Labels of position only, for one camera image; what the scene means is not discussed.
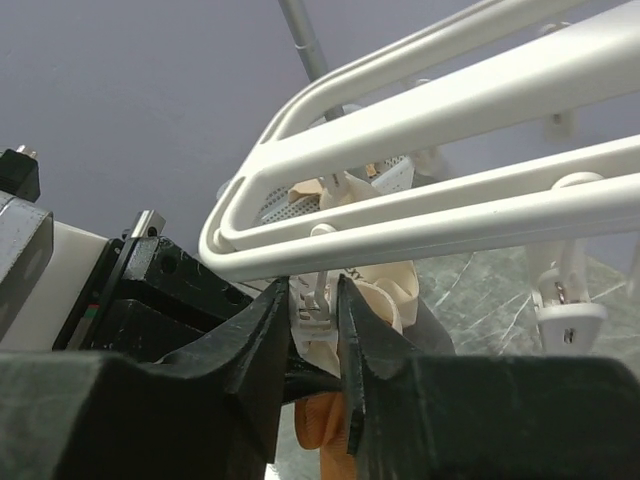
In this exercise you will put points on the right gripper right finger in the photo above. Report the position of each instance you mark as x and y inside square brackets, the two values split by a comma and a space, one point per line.
[413, 415]

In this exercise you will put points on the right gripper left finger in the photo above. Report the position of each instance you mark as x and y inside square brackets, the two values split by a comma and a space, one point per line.
[209, 410]

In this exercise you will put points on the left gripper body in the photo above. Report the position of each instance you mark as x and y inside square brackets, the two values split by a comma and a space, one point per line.
[70, 289]

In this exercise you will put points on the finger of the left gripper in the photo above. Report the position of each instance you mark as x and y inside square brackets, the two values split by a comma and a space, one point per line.
[303, 380]

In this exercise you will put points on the orange underwear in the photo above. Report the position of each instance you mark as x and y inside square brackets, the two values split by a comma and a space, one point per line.
[320, 425]

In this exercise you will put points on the white clip hanger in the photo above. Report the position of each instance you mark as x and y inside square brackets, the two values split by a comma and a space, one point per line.
[551, 205]

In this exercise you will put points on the beige underwear hanging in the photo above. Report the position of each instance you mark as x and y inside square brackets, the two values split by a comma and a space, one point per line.
[390, 290]

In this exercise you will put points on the grey underwear hanging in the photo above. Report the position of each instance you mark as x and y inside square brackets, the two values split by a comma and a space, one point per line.
[428, 333]

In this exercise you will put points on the beige underwear in basket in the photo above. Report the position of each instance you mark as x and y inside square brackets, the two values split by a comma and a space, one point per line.
[314, 187]

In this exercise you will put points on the white plastic basket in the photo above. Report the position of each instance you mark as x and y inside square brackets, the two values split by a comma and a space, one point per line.
[394, 175]

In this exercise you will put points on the white drying rack stand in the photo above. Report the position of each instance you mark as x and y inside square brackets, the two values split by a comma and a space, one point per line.
[305, 39]

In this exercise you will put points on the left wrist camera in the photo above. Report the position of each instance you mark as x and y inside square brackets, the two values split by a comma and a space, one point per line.
[19, 173]

